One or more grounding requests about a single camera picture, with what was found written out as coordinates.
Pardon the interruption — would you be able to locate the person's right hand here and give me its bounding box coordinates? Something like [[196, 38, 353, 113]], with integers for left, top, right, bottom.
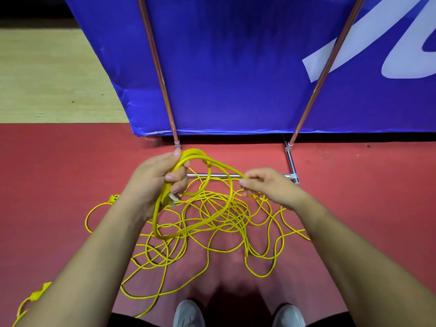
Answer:
[[239, 168, 307, 211]]

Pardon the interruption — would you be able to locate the person's left hand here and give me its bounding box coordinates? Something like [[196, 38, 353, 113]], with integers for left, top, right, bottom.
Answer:
[[124, 149, 190, 220]]

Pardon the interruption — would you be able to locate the long yellow cable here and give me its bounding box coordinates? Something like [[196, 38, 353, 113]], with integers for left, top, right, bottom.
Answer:
[[84, 149, 311, 319]]

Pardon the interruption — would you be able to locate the person's left forearm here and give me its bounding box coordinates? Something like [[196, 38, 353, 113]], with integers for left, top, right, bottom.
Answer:
[[14, 192, 157, 327]]

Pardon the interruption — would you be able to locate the person's right forearm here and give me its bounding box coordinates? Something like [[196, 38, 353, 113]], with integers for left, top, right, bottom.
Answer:
[[292, 194, 436, 327]]

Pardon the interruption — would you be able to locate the chrome metal banner stand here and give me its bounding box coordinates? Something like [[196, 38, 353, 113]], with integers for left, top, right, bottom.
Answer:
[[136, 0, 367, 185]]

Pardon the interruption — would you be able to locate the blue banner with white print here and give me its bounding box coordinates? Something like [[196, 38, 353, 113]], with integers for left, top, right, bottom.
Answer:
[[63, 0, 436, 137]]

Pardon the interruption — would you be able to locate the person's right grey shoe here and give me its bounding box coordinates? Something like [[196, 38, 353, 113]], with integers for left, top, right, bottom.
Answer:
[[272, 305, 306, 327]]

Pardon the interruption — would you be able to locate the person's grey shoe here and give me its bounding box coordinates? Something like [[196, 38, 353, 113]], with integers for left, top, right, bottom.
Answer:
[[173, 300, 206, 327], [272, 305, 306, 327]]

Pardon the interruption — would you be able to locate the person's left grey shoe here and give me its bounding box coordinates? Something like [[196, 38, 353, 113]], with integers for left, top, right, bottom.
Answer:
[[173, 300, 206, 327]]

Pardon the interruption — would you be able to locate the yellow cable loop with tie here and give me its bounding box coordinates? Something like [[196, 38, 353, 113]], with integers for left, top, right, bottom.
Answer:
[[12, 282, 53, 327]]

